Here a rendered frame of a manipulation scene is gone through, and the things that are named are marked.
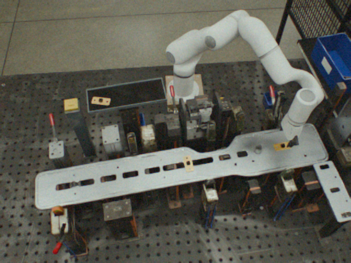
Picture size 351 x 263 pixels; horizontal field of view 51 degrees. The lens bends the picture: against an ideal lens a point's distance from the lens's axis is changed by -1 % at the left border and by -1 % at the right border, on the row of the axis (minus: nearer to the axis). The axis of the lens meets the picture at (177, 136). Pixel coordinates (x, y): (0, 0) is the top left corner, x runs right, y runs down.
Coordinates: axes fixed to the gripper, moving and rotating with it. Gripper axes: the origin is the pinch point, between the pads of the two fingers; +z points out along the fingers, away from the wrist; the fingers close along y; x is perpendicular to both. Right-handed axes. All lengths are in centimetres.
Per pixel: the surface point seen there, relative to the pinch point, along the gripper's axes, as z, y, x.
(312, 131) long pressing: 8.2, -4.6, 17.6
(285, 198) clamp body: 9.8, 25.3, -7.2
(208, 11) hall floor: 112, -217, 27
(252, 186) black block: 9.1, 16.9, -20.5
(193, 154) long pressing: 8.6, -4.0, -43.1
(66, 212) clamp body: 3, 15, -103
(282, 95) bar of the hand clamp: -12.6, -14.8, 0.1
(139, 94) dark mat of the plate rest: -7, -33, -63
